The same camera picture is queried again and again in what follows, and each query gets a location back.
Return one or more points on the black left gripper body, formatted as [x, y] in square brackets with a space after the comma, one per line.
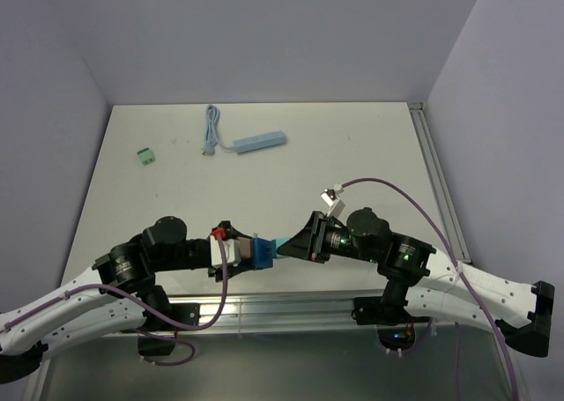
[196, 258]

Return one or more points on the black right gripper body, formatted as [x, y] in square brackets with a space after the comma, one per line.
[329, 238]

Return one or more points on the teal charger plug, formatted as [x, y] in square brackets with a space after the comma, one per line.
[275, 245]

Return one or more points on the blue cube socket adapter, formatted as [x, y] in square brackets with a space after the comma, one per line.
[263, 253]

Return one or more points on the pink charger plug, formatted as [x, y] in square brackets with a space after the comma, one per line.
[245, 249]

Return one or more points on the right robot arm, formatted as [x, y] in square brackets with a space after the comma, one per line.
[423, 282]

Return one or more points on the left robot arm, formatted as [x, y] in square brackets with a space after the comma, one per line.
[119, 293]

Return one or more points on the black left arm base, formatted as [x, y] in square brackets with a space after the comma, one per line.
[156, 340]

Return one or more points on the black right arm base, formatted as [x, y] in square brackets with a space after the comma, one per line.
[398, 332]

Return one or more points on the green plug adapter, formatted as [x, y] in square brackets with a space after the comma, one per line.
[146, 156]

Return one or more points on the light blue power strip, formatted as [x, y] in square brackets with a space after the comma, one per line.
[259, 142]

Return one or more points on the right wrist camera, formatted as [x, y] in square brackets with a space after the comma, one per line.
[332, 197]

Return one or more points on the aluminium front rail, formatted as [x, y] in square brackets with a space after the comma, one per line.
[272, 313]

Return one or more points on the aluminium side rail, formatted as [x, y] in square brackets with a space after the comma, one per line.
[449, 219]

